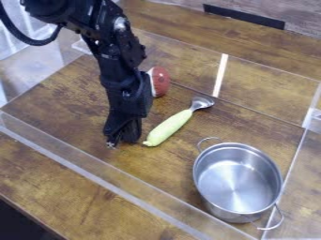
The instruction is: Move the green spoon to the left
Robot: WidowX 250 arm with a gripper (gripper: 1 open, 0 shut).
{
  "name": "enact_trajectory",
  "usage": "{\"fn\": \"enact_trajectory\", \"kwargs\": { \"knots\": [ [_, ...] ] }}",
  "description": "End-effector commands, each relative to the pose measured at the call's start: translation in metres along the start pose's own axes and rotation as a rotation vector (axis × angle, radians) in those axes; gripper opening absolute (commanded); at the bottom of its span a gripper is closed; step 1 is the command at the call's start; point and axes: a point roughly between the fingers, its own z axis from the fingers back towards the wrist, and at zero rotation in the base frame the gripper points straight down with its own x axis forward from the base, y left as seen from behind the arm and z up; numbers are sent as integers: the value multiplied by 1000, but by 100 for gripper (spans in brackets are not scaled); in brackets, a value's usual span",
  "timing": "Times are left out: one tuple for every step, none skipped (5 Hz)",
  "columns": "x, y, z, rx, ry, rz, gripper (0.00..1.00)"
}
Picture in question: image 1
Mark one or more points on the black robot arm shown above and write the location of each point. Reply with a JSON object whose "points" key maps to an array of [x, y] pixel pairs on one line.
{"points": [[99, 21]]}

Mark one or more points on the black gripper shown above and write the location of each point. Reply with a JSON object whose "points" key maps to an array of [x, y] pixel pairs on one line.
{"points": [[128, 91]]}

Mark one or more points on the toy mushroom brown cap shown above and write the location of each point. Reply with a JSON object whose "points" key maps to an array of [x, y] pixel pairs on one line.
{"points": [[159, 81]]}

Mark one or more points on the stainless steel pot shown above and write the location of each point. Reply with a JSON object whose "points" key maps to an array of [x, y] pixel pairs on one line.
{"points": [[239, 184]]}

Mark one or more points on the clear acrylic enclosure panel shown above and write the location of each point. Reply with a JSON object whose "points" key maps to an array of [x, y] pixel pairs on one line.
{"points": [[130, 192]]}

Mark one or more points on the black bar on table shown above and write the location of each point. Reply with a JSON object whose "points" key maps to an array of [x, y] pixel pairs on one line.
{"points": [[242, 16]]}

